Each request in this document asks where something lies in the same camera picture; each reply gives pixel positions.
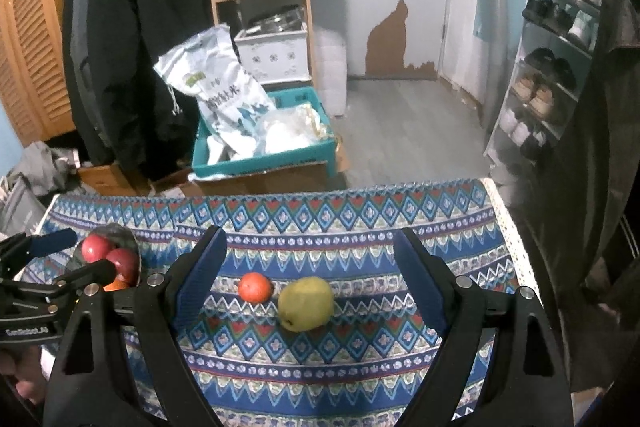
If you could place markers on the brown wooden box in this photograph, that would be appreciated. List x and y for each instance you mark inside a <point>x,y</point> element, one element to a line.
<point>110,181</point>

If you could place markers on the orange with dark notch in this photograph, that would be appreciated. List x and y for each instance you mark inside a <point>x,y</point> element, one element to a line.
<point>254,288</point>

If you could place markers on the person's left hand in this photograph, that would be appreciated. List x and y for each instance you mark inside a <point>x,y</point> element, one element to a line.
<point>20,372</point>

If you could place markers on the small orange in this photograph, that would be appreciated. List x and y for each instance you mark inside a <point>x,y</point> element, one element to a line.
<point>118,285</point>

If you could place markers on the green pear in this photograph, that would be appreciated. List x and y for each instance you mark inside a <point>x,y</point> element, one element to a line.
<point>306,304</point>

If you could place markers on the blue patterned tablecloth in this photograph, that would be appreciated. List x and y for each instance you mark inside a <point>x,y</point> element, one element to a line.
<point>325,227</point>

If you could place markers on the grey printed bag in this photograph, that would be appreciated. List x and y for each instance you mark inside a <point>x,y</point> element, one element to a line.
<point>20,209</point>

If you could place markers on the black jacket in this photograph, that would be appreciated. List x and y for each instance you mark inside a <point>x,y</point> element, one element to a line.
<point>130,32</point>

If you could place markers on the dark brown coat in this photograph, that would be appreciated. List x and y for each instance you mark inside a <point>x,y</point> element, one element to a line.
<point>600,157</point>

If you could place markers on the metal bowl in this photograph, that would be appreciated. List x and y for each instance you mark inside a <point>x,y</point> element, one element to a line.
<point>280,22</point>

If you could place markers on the white printed rice bag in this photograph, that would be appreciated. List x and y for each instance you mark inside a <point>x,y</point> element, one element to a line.
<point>220,92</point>

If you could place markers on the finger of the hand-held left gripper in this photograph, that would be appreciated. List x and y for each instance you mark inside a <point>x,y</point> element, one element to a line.
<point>50,241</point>
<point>95,272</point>

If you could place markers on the white shoe rack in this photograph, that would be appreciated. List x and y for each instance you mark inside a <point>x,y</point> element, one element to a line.
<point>500,142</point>

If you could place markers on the teal plastic crate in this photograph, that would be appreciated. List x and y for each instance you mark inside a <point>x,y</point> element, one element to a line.
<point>260,167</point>

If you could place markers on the white patterned crate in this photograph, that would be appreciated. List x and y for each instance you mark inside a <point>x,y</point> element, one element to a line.
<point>272,57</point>

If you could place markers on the clear plastic bag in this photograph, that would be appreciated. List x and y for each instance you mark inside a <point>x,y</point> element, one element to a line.
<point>290,127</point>

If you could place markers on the white door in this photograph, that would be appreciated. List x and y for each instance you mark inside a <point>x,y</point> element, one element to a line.
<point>465,7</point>

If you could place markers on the white quilted pack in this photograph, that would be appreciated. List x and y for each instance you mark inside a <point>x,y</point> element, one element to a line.
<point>332,72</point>

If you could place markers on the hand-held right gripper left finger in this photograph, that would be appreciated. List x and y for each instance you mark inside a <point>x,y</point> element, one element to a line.
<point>200,279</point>

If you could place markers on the grey garment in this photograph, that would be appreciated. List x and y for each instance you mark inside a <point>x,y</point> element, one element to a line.
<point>40,164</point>

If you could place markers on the wooden louvre cabinet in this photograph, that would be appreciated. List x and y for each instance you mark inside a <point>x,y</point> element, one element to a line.
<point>35,47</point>

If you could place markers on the red apple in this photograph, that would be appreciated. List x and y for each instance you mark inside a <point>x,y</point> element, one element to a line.
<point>124,264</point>
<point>97,248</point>

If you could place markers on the cardboard box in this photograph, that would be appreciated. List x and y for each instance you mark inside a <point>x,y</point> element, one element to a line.
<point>280,182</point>

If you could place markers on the shoe rack with shoes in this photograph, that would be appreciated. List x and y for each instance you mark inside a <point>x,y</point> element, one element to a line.
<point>545,99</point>

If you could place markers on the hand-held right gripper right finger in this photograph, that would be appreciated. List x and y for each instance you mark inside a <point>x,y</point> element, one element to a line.
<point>421,279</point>

